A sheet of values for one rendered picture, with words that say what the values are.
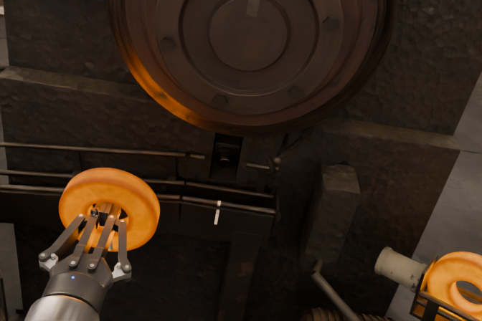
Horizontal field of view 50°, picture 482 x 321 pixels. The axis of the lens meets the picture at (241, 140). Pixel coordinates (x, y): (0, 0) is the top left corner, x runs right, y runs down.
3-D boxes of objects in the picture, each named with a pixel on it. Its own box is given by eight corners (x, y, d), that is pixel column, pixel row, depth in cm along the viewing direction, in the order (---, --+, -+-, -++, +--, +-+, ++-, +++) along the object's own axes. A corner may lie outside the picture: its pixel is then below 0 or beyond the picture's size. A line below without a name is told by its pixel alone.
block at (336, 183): (295, 238, 123) (318, 156, 110) (328, 243, 124) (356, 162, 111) (297, 272, 114) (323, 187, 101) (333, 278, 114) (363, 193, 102)
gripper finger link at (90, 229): (79, 285, 71) (68, 284, 71) (99, 227, 80) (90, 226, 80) (77, 266, 69) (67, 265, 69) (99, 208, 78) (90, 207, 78)
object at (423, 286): (422, 293, 108) (435, 253, 102) (424, 294, 107) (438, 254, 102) (409, 314, 102) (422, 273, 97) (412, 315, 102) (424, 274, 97)
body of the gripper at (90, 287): (36, 327, 67) (60, 271, 75) (101, 335, 68) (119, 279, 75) (30, 289, 63) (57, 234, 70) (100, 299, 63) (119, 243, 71)
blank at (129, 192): (58, 162, 80) (51, 175, 77) (159, 170, 80) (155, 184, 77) (70, 233, 89) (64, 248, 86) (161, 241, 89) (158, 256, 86)
